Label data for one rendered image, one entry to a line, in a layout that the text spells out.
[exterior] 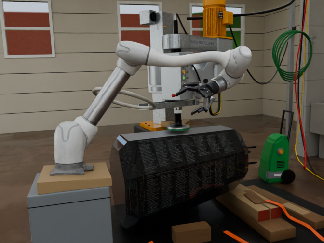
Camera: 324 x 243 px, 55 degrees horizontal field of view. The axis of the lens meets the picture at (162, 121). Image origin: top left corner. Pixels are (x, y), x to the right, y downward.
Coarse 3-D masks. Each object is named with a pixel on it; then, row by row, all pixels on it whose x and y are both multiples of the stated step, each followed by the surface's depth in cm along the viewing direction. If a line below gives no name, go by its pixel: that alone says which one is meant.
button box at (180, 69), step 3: (180, 69) 265; (183, 69) 268; (180, 72) 266; (180, 75) 266; (183, 75) 269; (180, 78) 267; (180, 81) 267; (183, 81) 269; (186, 81) 273; (180, 84) 268; (180, 87) 268
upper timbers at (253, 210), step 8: (240, 184) 326; (232, 200) 301; (240, 200) 287; (248, 200) 285; (264, 200) 284; (240, 208) 289; (248, 208) 276; (256, 208) 267; (264, 208) 267; (272, 208) 267; (280, 208) 270; (256, 216) 265; (264, 216) 265; (272, 216) 268; (280, 216) 271
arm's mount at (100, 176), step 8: (48, 168) 181; (96, 168) 181; (104, 168) 181; (40, 176) 163; (48, 176) 163; (56, 176) 163; (64, 176) 164; (72, 176) 164; (80, 176) 164; (88, 176) 164; (96, 176) 164; (104, 176) 164; (40, 184) 153; (48, 184) 154; (56, 184) 155; (64, 184) 156; (72, 184) 157; (80, 184) 158; (88, 184) 159; (96, 184) 160; (104, 184) 162; (40, 192) 154; (48, 192) 155
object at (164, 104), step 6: (156, 102) 271; (162, 102) 278; (168, 102) 266; (174, 102) 272; (180, 102) 279; (186, 102) 285; (192, 102) 294; (198, 102) 295; (156, 108) 255; (162, 108) 261
